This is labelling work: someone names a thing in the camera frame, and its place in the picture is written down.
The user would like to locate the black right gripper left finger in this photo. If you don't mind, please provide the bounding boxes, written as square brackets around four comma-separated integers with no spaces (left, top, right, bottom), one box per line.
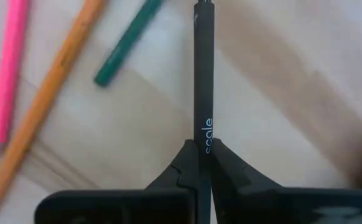
[34,138,200,224]

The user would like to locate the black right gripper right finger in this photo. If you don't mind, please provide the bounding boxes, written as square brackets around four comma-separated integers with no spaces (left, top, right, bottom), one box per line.
[211,138,362,224]

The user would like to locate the black pen with white print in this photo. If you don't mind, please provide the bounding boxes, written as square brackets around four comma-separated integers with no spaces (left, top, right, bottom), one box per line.
[193,0,215,224]

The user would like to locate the orange pen with blue cap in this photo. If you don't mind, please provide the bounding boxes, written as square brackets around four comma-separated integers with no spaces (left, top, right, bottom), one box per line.
[0,0,107,223]

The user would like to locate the green crayon with CRAYONS print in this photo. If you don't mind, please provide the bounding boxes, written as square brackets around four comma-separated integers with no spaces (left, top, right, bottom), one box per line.
[93,0,163,88]

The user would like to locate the pink highlighter pen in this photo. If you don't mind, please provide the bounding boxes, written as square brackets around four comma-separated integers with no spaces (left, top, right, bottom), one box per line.
[0,0,29,164]

